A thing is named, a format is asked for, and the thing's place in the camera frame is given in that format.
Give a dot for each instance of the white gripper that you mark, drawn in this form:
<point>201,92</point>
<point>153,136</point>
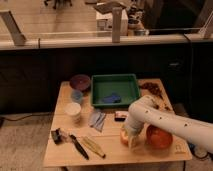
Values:
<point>133,140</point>

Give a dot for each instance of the yellow apple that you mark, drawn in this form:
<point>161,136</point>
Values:
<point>124,137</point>

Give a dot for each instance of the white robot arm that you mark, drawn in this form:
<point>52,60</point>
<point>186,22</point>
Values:
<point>144,111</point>

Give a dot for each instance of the white paper cup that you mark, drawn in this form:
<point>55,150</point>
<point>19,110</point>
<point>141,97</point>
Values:
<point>73,110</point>

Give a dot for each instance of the small blue cup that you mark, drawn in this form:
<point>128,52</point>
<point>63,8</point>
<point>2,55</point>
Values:
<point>77,96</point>

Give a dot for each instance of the black white box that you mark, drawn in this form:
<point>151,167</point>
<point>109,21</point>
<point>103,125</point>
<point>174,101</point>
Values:
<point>120,115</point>

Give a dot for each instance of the orange bowl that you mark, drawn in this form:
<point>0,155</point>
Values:
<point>158,138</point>

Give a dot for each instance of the blue grey cloth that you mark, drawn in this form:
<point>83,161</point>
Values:
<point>96,120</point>

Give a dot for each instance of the blue object in tray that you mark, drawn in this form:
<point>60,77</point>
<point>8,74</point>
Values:
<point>113,98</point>

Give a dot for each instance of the yellow corn cob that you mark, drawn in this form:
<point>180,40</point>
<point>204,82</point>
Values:
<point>93,146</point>

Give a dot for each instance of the wooden table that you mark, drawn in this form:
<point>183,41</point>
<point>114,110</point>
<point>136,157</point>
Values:
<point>65,154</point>

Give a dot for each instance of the green plastic tray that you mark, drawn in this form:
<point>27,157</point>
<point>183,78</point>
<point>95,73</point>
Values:
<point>123,85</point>

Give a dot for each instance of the dark brown food pile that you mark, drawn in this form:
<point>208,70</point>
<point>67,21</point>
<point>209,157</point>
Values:
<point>153,88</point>

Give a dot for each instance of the dark purple bowl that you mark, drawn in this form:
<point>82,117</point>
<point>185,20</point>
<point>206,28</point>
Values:
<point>80,82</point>

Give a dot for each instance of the small black clip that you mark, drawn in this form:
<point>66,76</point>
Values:
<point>55,134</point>

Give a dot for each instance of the white cardboard box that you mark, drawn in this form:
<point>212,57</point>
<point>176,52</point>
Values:
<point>104,22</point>

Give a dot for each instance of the black handled tool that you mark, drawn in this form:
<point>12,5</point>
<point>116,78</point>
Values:
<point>79,147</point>

